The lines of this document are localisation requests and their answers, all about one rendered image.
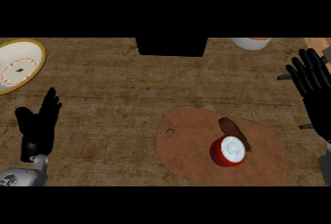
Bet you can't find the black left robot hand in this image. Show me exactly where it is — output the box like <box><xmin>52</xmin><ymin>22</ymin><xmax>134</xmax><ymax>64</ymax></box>
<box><xmin>15</xmin><ymin>87</ymin><xmax>63</xmax><ymax>164</ymax></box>

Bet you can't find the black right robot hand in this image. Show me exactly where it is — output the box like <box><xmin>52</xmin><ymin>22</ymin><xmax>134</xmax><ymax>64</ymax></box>
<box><xmin>275</xmin><ymin>47</ymin><xmax>331</xmax><ymax>145</ymax></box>

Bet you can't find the red can with white lid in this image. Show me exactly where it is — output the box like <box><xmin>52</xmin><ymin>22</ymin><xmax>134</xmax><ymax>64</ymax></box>
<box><xmin>208</xmin><ymin>135</ymin><xmax>248</xmax><ymax>168</ymax></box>

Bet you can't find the brown wooden cutting board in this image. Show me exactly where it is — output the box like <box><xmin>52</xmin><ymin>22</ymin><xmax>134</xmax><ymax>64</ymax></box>
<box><xmin>155</xmin><ymin>105</ymin><xmax>289</xmax><ymax>187</ymax></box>

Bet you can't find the pale wooden object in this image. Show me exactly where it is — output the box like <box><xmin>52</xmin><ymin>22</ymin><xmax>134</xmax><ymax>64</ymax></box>
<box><xmin>303</xmin><ymin>37</ymin><xmax>331</xmax><ymax>58</ymax></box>

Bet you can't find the white plate with gold rim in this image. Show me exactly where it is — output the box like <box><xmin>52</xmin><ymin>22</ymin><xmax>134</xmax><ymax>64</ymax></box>
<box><xmin>0</xmin><ymin>38</ymin><xmax>47</xmax><ymax>96</ymax></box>

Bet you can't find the white cup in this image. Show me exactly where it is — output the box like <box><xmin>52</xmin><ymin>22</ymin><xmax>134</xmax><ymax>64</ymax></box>
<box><xmin>229</xmin><ymin>37</ymin><xmax>273</xmax><ymax>52</ymax></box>

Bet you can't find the black box-shaped object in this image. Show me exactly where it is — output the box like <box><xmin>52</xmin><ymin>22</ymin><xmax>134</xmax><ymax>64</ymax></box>
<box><xmin>134</xmin><ymin>37</ymin><xmax>210</xmax><ymax>58</ymax></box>

